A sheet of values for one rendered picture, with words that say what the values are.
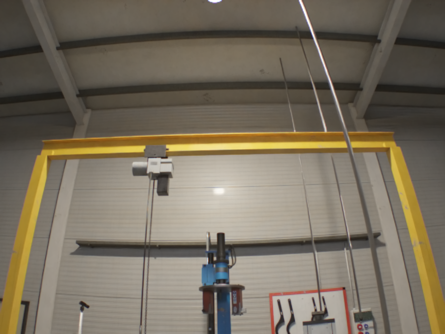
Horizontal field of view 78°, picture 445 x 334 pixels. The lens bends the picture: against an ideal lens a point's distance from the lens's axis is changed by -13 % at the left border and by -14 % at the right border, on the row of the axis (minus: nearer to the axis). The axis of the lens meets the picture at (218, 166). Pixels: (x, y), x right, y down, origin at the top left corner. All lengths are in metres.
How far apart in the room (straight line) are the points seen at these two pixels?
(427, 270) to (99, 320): 5.41
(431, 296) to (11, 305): 5.02
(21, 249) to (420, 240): 5.06
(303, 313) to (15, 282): 4.70
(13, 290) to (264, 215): 4.62
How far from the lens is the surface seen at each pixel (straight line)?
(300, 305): 6.14
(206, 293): 4.06
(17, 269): 4.37
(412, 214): 4.51
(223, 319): 4.39
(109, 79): 7.78
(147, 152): 4.27
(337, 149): 4.56
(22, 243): 4.44
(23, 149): 8.81
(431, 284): 4.35
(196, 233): 6.30
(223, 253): 4.18
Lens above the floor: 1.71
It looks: 30 degrees up
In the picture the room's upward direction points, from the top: 1 degrees counter-clockwise
